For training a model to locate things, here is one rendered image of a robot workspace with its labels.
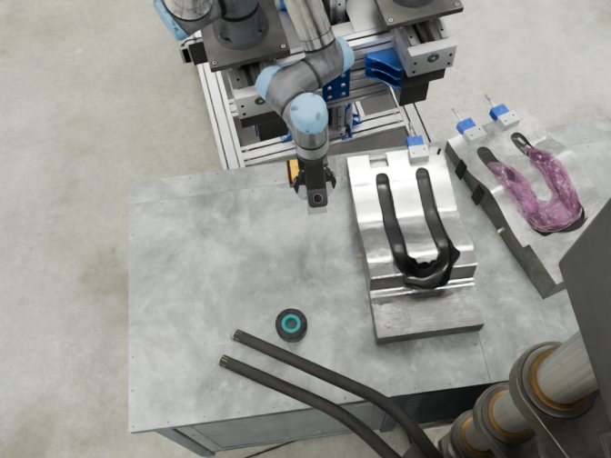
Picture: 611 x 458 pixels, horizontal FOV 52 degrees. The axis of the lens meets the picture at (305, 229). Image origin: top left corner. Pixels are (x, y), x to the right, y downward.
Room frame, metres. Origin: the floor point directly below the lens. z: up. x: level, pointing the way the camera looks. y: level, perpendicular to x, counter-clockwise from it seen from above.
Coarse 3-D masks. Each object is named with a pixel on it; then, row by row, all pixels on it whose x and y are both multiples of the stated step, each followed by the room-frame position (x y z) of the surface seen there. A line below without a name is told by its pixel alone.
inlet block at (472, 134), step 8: (456, 112) 1.03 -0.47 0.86; (464, 120) 1.00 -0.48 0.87; (472, 120) 0.99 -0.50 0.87; (456, 128) 0.99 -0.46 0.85; (464, 128) 0.97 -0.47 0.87; (472, 128) 0.96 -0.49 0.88; (480, 128) 0.95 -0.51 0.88; (464, 136) 0.95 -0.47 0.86; (472, 136) 0.93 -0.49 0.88; (480, 136) 0.93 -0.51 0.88; (472, 144) 0.92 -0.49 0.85
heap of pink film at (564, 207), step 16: (544, 160) 0.81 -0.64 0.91; (560, 160) 0.81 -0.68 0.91; (496, 176) 0.79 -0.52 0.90; (512, 176) 0.77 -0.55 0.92; (544, 176) 0.77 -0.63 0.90; (560, 176) 0.76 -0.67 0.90; (512, 192) 0.73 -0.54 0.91; (528, 192) 0.73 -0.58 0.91; (560, 192) 0.72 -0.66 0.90; (576, 192) 0.72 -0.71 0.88; (528, 208) 0.68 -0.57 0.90; (544, 208) 0.68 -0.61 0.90; (560, 208) 0.67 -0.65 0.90; (576, 208) 0.68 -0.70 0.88; (544, 224) 0.64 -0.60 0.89; (560, 224) 0.63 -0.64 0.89
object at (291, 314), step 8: (288, 312) 0.51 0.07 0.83; (296, 312) 0.51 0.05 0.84; (280, 320) 0.49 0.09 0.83; (288, 320) 0.49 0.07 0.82; (296, 320) 0.48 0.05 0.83; (304, 320) 0.48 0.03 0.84; (280, 328) 0.47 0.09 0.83; (296, 328) 0.46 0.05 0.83; (304, 328) 0.46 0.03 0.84; (280, 336) 0.45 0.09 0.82; (288, 336) 0.44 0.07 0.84; (296, 336) 0.44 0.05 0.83; (304, 336) 0.45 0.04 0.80
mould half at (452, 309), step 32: (352, 160) 0.90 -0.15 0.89; (352, 192) 0.81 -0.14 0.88; (416, 192) 0.78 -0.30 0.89; (448, 192) 0.77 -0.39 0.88; (416, 224) 0.68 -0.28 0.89; (448, 224) 0.67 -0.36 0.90; (384, 256) 0.59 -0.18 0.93; (416, 256) 0.58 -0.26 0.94; (384, 288) 0.53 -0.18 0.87; (448, 288) 0.51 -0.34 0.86; (384, 320) 0.45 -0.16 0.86; (416, 320) 0.44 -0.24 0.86; (448, 320) 0.43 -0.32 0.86; (480, 320) 0.42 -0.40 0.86
